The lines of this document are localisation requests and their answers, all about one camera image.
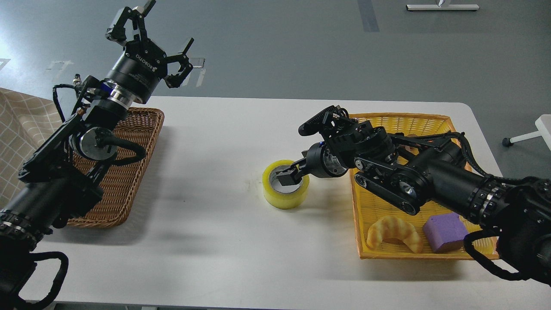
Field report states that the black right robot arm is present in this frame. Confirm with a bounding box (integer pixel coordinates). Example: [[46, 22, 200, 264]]
[[276, 106, 551, 285]]

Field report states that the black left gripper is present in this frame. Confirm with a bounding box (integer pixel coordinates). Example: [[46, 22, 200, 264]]
[[105, 0, 195, 104]]

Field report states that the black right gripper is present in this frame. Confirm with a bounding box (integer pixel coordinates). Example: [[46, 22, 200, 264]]
[[275, 144, 347, 186]]

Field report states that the white stand base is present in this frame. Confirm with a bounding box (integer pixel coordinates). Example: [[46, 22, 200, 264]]
[[406, 0, 480, 12]]

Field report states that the yellow tape roll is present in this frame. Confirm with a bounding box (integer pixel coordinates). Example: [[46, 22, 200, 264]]
[[262, 159, 310, 210]]

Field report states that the toy croissant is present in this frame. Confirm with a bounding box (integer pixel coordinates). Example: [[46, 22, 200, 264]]
[[366, 216, 424, 254]]

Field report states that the brown wicker basket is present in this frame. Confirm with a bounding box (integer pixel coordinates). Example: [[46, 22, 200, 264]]
[[68, 107, 164, 228]]

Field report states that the purple foam block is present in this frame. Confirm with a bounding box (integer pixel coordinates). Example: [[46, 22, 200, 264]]
[[422, 212, 468, 254]]

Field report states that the beige checkered cloth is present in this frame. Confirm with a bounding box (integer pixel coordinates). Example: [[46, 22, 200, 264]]
[[0, 88, 62, 207]]

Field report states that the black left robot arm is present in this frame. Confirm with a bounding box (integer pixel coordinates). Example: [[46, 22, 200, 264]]
[[0, 0, 194, 310]]

